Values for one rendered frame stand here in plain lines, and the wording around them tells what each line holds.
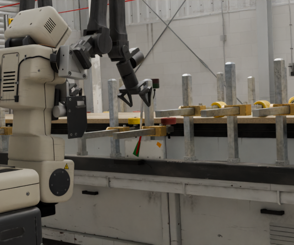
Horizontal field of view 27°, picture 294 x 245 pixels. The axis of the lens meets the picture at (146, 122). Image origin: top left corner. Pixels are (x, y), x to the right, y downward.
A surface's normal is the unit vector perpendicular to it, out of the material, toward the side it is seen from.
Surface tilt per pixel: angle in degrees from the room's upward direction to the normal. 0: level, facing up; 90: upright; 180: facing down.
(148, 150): 90
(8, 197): 90
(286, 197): 90
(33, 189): 90
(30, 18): 48
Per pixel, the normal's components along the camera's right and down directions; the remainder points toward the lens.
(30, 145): -0.65, -0.07
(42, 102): 0.76, 0.00
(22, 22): -0.51, -0.62
